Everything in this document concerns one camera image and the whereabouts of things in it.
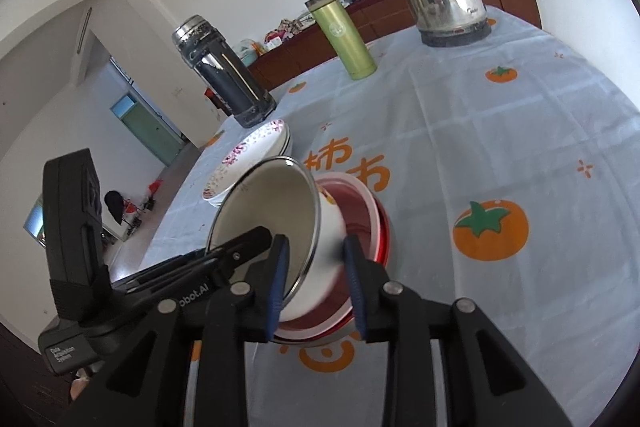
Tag wall tube light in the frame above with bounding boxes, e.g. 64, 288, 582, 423
74, 7, 94, 56

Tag light blue printed tablecloth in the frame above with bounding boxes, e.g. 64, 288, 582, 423
140, 4, 640, 427

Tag green insulated tumbler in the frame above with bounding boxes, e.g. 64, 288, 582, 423
305, 0, 378, 82

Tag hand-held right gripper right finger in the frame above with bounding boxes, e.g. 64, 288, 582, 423
342, 234, 573, 427

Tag white enamel bowl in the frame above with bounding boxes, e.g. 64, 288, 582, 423
206, 157, 351, 323

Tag red bowl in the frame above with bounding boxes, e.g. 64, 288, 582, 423
276, 173, 391, 342
277, 202, 399, 349

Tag black thermos flask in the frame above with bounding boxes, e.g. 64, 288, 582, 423
172, 14, 277, 129

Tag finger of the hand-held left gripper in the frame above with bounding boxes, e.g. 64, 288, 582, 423
205, 227, 274, 266

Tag dark wooden sideboard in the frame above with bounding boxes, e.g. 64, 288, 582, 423
204, 0, 543, 112

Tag green door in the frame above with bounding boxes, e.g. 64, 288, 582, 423
111, 94, 183, 166

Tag window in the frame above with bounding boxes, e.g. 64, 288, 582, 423
23, 196, 49, 239

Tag black chair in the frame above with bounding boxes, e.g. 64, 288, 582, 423
103, 190, 124, 224

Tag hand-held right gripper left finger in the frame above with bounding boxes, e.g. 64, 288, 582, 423
55, 234, 292, 427

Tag pink floral white plate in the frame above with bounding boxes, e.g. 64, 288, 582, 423
202, 119, 288, 201

